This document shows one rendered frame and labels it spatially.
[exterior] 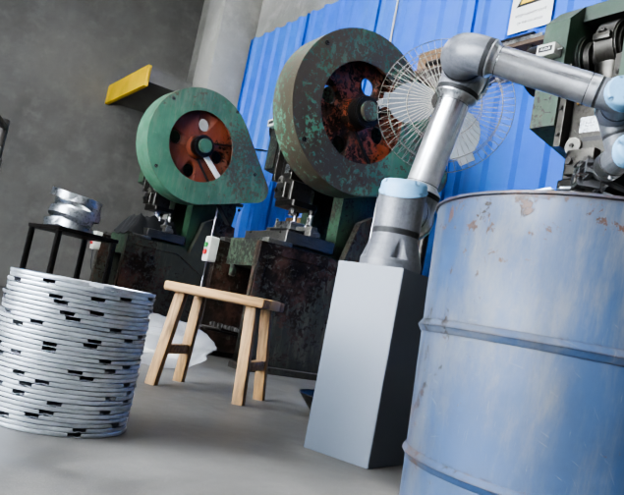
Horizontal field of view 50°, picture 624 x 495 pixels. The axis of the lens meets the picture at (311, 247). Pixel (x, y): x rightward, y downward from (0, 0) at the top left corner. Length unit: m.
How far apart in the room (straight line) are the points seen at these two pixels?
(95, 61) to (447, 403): 7.82
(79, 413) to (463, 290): 0.81
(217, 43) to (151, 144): 2.76
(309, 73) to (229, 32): 4.14
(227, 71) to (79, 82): 1.95
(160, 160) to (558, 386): 4.07
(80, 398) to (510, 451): 0.84
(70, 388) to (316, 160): 2.05
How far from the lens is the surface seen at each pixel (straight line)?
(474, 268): 0.78
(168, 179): 4.63
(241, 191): 4.91
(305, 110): 3.13
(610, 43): 2.39
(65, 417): 1.37
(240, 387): 2.07
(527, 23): 4.37
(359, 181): 3.26
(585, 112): 2.33
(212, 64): 7.10
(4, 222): 7.94
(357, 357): 1.55
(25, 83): 8.14
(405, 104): 2.98
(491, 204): 0.78
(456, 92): 1.82
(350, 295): 1.57
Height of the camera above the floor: 0.30
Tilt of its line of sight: 6 degrees up
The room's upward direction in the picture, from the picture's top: 11 degrees clockwise
